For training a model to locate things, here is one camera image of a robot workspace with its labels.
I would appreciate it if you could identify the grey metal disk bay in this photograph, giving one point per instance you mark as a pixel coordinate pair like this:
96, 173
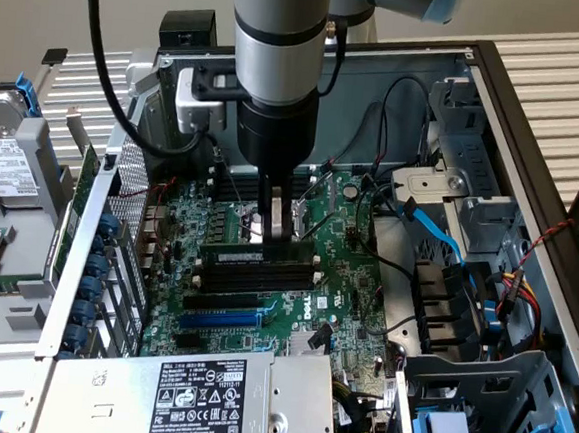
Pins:
462, 375

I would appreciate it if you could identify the long black expansion slot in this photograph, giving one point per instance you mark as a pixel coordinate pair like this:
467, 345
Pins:
220, 301

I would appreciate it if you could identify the blue hard disk bracket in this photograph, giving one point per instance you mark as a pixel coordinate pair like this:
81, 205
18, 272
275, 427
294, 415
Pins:
28, 98

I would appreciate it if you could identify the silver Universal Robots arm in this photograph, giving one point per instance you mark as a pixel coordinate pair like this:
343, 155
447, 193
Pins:
280, 15

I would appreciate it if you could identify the CPU socket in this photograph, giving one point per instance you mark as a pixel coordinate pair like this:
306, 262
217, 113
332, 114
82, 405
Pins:
300, 220

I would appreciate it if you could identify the blue expansion slot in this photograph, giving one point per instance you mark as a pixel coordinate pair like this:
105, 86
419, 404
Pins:
218, 318

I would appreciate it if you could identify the coin cell battery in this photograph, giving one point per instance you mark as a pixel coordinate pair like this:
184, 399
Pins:
352, 191

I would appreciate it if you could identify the green Dell motherboard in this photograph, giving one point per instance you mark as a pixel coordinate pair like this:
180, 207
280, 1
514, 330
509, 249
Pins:
346, 261

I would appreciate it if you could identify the thin metal locking lever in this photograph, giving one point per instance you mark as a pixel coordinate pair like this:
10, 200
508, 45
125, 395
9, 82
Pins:
319, 225
232, 182

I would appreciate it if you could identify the silver metal drive bay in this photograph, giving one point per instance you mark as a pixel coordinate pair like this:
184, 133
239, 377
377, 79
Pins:
453, 181

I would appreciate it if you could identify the black power adapter box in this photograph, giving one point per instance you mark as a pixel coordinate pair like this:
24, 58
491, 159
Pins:
184, 30

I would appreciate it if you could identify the silver power supply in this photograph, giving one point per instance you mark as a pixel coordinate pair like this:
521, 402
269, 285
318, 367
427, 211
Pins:
105, 387

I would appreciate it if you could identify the open PC case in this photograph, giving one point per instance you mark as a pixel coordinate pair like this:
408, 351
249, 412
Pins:
368, 112

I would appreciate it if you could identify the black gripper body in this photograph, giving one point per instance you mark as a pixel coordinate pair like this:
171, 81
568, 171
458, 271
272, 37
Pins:
276, 130

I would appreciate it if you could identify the green graphics card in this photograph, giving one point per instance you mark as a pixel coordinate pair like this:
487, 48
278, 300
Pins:
84, 180

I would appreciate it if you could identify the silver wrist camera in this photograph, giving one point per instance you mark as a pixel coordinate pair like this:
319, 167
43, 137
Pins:
197, 114

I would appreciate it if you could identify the small black clip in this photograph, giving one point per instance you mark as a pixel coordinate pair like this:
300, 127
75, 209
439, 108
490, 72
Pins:
54, 55

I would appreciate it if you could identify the hard disk with white label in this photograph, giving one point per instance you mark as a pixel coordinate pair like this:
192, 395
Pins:
2, 169

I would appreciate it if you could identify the grey parts rack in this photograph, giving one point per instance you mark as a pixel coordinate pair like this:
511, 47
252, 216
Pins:
32, 236

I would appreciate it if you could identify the short black expansion slot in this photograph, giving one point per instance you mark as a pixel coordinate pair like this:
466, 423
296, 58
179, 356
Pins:
188, 340

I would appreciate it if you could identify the small silver heatsink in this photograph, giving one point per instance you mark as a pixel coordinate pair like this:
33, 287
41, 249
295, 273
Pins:
299, 345

